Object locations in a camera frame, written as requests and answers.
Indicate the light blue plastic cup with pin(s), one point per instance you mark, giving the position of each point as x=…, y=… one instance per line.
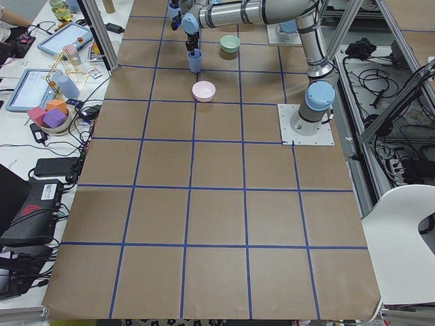
x=195, y=61

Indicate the green bowl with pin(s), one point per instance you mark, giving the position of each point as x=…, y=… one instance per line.
x=230, y=44

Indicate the pink bowl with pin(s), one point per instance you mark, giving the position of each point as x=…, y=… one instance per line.
x=203, y=91

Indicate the teach pendant tablet far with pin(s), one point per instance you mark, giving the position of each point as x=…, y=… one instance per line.
x=70, y=34

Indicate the teach pendant tablet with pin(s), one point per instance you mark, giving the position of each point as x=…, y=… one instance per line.
x=31, y=91
x=70, y=34

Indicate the blue bottle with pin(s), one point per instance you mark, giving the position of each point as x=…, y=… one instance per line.
x=67, y=87

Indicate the bowl of coloured blocks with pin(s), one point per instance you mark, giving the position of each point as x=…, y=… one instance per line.
x=54, y=119

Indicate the teach pendant tablet near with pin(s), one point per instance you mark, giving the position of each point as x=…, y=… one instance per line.
x=31, y=91

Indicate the black power adapter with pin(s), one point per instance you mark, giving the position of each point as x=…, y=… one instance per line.
x=54, y=167

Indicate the white chair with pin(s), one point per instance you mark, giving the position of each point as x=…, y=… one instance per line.
x=402, y=261

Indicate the gold wire rack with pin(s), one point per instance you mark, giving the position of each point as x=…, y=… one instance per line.
x=65, y=64

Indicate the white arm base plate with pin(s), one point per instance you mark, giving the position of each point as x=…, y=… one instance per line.
x=306, y=136

